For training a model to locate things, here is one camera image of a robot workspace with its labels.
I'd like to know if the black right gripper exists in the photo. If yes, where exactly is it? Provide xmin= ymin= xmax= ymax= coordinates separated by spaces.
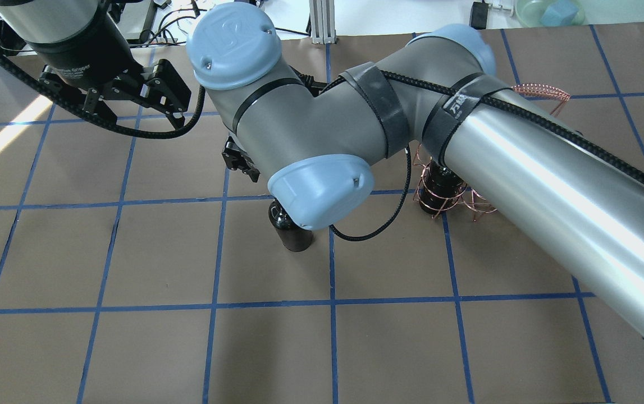
xmin=221 ymin=136 xmax=260 ymax=182

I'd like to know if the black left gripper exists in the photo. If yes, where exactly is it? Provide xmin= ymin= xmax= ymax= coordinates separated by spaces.
xmin=0 ymin=1 xmax=191 ymax=130

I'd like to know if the dark wine bottle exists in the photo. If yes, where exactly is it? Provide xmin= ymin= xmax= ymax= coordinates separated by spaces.
xmin=417 ymin=161 xmax=464 ymax=217
xmin=268 ymin=199 xmax=313 ymax=253

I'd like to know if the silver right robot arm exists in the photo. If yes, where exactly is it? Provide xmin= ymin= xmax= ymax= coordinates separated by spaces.
xmin=186 ymin=2 xmax=644 ymax=338

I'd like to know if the black power adapter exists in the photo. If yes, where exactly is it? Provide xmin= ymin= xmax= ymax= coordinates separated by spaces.
xmin=468 ymin=1 xmax=490 ymax=30

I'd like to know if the green glass bowl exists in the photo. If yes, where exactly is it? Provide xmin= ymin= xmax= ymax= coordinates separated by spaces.
xmin=514 ymin=1 xmax=586 ymax=27

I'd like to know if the blue foam cube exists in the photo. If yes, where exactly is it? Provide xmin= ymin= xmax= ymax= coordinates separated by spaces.
xmin=539 ymin=1 xmax=580 ymax=26

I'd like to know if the aluminium frame post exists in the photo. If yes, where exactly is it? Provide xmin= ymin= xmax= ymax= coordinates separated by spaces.
xmin=309 ymin=0 xmax=337 ymax=44

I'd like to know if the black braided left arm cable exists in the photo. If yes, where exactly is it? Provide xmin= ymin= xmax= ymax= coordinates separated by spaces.
xmin=0 ymin=22 xmax=206 ymax=140

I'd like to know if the copper wire wine basket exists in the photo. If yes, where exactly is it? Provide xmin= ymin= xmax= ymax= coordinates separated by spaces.
xmin=413 ymin=82 xmax=572 ymax=222

